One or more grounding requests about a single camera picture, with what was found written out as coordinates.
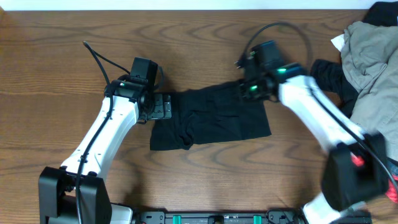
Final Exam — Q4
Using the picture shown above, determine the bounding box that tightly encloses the black mounting rail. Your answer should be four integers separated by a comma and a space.
133, 210, 373, 224

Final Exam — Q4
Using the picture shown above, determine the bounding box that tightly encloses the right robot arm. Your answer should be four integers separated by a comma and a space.
236, 41, 394, 223

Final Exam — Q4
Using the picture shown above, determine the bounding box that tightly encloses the black logo shirt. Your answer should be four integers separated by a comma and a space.
150, 82, 271, 151

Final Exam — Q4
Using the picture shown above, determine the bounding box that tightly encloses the black garment at corner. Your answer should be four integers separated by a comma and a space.
362, 1, 398, 27

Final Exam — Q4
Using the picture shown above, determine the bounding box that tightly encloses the grey beige garment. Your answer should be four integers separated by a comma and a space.
341, 22, 397, 161

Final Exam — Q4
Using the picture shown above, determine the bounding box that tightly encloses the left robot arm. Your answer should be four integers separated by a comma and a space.
38, 57, 172, 223

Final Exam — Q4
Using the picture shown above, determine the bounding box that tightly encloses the white paper piece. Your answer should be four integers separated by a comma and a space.
330, 34, 345, 52

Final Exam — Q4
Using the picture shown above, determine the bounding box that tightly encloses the red grey garment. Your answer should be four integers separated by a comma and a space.
351, 154, 397, 203

